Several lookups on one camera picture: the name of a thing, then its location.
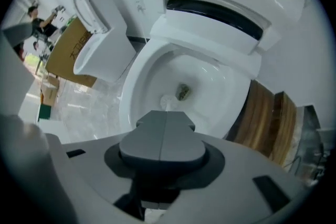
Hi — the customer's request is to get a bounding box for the white toilet brush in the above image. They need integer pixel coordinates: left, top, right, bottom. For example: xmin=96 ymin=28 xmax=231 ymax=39
xmin=159 ymin=94 xmax=180 ymax=113

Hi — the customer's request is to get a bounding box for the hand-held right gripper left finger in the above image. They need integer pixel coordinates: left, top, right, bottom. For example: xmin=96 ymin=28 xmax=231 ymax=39
xmin=119 ymin=110 xmax=169 ymax=169

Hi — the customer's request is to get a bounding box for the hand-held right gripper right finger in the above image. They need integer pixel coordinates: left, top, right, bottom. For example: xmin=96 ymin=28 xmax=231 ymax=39
xmin=159 ymin=111 xmax=208 ymax=169

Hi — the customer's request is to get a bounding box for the dark metal rack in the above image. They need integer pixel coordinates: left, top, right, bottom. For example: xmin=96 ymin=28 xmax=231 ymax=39
xmin=288 ymin=104 xmax=328 ymax=188

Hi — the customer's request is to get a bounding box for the chrome wall valve with hose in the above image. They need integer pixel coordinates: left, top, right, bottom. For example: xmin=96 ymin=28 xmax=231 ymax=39
xmin=134 ymin=0 xmax=151 ymax=46

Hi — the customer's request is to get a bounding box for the small brown cardboard box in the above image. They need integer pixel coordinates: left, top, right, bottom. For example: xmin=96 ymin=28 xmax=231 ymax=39
xmin=40 ymin=73 xmax=60 ymax=107

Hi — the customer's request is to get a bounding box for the green box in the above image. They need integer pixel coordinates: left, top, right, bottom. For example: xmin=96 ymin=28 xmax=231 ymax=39
xmin=37 ymin=104 xmax=54 ymax=122

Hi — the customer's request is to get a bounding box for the white toilet bowl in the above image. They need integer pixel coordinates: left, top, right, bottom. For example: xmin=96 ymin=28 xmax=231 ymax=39
xmin=118 ymin=0 xmax=313 ymax=141

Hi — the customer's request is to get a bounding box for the large brown cardboard box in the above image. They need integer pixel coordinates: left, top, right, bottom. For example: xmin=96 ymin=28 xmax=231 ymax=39
xmin=44 ymin=16 xmax=98 ymax=89

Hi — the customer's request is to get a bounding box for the white toilet with raised seat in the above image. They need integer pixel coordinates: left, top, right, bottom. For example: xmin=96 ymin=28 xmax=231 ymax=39
xmin=70 ymin=0 xmax=138 ymax=84

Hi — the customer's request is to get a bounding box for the brown dirt clump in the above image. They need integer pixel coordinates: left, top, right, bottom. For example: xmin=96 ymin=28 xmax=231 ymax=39
xmin=176 ymin=82 xmax=193 ymax=101

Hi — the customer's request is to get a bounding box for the brown wooden cabinet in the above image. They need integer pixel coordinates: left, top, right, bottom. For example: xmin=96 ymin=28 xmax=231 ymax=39
xmin=225 ymin=79 xmax=298 ymax=169

